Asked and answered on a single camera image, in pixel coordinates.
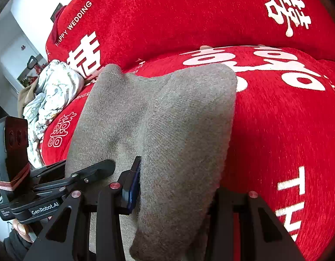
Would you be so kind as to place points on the grey knit sweater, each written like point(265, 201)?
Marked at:
point(180, 125)

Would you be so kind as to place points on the black handle object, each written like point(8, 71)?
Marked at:
point(32, 62)

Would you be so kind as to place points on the person's left hand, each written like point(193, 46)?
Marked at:
point(25, 231)

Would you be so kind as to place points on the floral white crumpled blanket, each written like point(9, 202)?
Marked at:
point(58, 84)

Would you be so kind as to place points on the white cabinet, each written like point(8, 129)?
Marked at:
point(14, 61)

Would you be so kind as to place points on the red wedding pillow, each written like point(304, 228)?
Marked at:
point(89, 34)

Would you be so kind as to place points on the beige cloth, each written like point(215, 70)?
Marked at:
point(25, 96)

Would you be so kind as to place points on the red wedding bedspread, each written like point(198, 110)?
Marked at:
point(282, 142)

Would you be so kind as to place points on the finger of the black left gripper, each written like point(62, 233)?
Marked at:
point(54, 171)
point(98, 171)

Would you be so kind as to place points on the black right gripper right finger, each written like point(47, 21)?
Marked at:
point(243, 227)

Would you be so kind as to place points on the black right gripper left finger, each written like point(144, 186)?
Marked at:
point(87, 225)

